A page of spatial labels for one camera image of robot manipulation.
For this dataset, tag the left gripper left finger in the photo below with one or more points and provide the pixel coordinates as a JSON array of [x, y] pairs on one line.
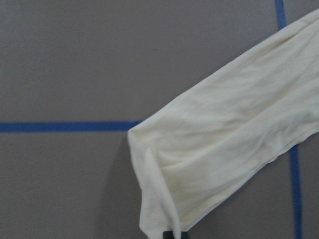
[[167, 235]]

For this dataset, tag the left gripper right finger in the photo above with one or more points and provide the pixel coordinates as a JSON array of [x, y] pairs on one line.
[[184, 236]]

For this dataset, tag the cream long-sleeve California shirt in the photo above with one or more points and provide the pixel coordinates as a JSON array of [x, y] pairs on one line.
[[204, 145]]

